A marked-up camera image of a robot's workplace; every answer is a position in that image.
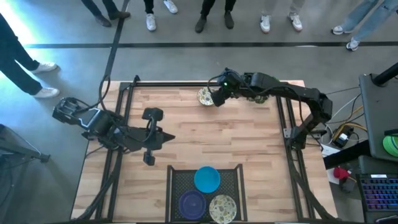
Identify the white paper sheet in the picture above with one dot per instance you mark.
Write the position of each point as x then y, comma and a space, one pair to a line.
329, 151

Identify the red object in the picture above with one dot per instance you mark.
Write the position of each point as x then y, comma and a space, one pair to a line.
340, 172

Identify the purple plastic mini bowl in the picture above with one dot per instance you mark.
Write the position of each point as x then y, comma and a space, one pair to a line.
192, 204

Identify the blue plastic mini bowl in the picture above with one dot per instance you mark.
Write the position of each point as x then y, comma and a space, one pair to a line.
207, 179

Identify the black pole stand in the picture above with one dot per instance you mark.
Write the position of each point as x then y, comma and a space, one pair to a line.
387, 74

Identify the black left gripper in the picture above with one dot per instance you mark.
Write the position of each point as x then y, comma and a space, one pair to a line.
140, 138

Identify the green tape roll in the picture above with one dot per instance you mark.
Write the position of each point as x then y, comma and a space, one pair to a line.
391, 146

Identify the green plant in white pot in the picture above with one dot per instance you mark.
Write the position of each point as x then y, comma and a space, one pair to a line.
259, 99

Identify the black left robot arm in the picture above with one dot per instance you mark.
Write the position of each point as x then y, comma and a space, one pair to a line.
93, 119

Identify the person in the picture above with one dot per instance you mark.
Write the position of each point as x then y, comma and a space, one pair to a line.
14, 65
201, 24
367, 17
151, 22
265, 24
119, 14

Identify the black metal mesh rack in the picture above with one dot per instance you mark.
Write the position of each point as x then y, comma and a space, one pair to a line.
168, 196

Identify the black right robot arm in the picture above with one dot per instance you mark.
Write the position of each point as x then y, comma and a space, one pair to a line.
295, 90

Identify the grey metal bracket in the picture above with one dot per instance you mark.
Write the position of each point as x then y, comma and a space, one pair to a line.
287, 133

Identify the grey table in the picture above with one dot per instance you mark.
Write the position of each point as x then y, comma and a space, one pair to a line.
379, 118

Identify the black aluminium rig frame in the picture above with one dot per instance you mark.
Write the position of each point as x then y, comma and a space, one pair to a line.
171, 84

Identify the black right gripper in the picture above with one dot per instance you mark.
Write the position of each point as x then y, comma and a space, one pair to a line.
231, 84

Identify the yellow floral mini bowl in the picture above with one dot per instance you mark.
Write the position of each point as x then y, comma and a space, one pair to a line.
203, 97
222, 209

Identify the black power box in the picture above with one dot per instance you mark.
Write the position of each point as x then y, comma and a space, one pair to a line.
342, 140

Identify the black floor stand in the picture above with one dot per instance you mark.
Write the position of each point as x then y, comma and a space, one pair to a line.
31, 154

